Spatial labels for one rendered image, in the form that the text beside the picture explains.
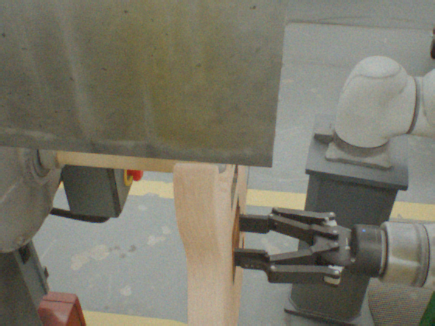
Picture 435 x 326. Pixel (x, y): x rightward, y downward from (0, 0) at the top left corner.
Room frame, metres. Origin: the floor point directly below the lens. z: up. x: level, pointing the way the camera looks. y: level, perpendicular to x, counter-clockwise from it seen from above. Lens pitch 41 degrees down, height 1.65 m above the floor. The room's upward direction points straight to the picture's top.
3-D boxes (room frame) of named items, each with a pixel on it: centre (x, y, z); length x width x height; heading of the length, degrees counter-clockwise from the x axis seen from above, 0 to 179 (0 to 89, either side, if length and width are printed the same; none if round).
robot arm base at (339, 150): (1.17, -0.39, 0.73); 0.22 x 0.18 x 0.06; 75
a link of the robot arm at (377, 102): (1.16, -0.42, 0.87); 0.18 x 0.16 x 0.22; 82
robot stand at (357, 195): (1.16, -0.41, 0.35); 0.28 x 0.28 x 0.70; 75
